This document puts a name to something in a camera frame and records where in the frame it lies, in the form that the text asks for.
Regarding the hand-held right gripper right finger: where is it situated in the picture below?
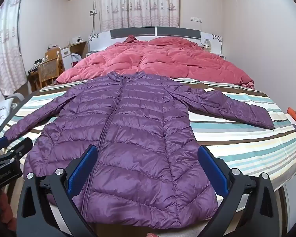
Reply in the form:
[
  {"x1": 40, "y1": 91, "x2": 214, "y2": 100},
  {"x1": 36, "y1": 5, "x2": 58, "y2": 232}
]
[{"x1": 198, "y1": 145, "x2": 284, "y2": 237}]

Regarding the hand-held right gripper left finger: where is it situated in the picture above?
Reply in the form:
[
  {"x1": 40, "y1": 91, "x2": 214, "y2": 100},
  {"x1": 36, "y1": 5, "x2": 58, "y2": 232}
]
[{"x1": 16, "y1": 144, "x2": 98, "y2": 237}]

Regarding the purple down jacket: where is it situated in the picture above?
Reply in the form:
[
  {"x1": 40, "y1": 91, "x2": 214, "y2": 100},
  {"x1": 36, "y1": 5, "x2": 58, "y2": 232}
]
[{"x1": 4, "y1": 70, "x2": 276, "y2": 230}]

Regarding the deer print pillow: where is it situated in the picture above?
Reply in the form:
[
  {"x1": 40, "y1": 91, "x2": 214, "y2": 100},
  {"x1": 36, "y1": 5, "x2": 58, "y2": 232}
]
[{"x1": 0, "y1": 97, "x2": 18, "y2": 132}]

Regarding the red cloth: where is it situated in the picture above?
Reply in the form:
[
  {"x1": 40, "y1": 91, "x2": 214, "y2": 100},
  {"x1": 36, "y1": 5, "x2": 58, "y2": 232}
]
[{"x1": 0, "y1": 192, "x2": 18, "y2": 230}]

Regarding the striped bed sheet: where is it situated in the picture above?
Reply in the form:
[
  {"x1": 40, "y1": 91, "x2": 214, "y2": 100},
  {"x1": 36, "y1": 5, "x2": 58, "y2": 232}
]
[{"x1": 0, "y1": 78, "x2": 296, "y2": 193}]

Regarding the wooden desk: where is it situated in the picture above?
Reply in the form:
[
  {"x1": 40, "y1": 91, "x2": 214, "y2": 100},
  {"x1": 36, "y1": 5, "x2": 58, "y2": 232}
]
[{"x1": 27, "y1": 65, "x2": 41, "y2": 92}]

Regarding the woven back wooden chair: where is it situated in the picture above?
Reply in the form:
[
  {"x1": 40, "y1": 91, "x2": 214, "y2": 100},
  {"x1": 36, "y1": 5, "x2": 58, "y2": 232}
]
[{"x1": 38, "y1": 57, "x2": 60, "y2": 90}]

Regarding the long printed side curtain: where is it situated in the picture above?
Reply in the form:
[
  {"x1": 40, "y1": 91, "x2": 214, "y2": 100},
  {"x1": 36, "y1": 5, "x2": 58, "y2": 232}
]
[{"x1": 0, "y1": 0, "x2": 28, "y2": 104}]

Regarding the orange cloth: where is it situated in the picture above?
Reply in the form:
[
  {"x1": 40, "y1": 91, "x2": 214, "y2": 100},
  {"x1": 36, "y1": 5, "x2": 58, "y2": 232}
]
[{"x1": 287, "y1": 107, "x2": 296, "y2": 125}]

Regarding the plain wooden chair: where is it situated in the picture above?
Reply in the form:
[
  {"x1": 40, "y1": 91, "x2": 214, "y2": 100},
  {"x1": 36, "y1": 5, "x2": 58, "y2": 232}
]
[{"x1": 45, "y1": 47, "x2": 65, "y2": 72}]

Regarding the white drawer cabinet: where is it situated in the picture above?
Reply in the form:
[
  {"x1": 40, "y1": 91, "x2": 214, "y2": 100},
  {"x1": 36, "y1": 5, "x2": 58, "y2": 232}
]
[{"x1": 61, "y1": 47, "x2": 73, "y2": 70}]

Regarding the white plastic bag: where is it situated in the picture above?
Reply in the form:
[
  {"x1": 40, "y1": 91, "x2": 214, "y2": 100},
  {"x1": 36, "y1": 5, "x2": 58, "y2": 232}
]
[{"x1": 71, "y1": 53, "x2": 82, "y2": 68}]

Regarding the wooden bedside shelf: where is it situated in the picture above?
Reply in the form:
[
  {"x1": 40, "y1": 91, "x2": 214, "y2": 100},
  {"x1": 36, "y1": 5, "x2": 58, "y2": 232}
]
[{"x1": 69, "y1": 41, "x2": 87, "y2": 60}]

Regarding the pink comforter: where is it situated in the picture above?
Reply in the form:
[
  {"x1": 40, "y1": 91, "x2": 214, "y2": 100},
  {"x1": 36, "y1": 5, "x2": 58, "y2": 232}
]
[{"x1": 56, "y1": 37, "x2": 255, "y2": 90}]

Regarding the white and grey headboard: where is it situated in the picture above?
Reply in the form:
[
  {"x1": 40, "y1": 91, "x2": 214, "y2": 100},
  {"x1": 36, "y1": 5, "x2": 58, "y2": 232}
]
[{"x1": 89, "y1": 26, "x2": 223, "y2": 55}]

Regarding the printed window curtain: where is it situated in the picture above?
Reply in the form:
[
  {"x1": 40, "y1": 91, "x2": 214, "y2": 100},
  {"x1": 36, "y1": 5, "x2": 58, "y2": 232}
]
[{"x1": 99, "y1": 0, "x2": 181, "y2": 32}]

